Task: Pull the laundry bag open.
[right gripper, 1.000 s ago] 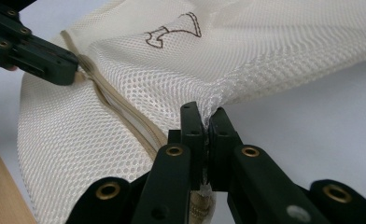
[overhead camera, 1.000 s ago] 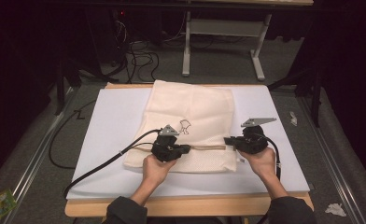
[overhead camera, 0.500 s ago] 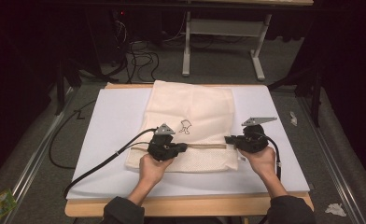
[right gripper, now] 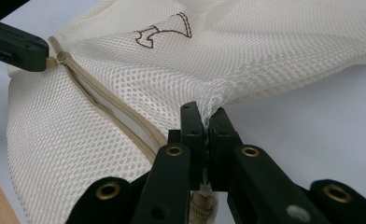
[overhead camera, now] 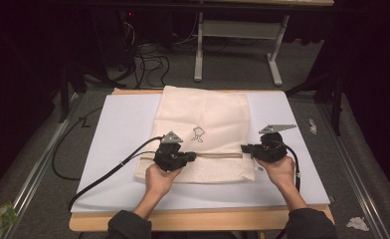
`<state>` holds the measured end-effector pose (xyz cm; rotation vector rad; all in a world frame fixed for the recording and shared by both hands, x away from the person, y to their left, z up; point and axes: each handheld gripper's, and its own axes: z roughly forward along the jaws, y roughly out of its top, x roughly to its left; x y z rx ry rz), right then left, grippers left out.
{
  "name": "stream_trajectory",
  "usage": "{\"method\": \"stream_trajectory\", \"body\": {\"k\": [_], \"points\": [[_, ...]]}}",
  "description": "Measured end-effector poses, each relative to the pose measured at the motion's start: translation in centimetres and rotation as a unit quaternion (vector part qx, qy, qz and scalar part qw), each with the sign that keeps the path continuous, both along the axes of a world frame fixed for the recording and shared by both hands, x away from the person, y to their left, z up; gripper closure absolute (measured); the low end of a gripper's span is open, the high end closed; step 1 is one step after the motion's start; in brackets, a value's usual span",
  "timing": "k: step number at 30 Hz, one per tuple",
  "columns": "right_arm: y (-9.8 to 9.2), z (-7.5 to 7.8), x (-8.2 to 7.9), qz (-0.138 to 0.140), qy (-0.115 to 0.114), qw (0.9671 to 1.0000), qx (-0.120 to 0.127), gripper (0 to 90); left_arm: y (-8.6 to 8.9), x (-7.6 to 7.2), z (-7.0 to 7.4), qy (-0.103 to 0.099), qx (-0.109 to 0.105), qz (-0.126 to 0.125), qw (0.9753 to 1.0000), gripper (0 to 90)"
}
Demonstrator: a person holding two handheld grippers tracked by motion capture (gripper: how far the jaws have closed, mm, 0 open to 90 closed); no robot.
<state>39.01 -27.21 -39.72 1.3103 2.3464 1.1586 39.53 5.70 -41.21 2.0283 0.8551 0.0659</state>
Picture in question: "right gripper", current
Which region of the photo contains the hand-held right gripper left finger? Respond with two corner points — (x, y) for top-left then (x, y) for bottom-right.
(131, 101), (205, 224)

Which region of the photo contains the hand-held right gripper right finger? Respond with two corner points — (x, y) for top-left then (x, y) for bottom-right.
(207, 106), (332, 224)

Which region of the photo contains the cream mesh laundry bag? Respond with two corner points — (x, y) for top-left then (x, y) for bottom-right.
(6, 0), (366, 224)

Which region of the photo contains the white foam board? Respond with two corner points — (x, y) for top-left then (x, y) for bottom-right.
(0, 0), (366, 224)

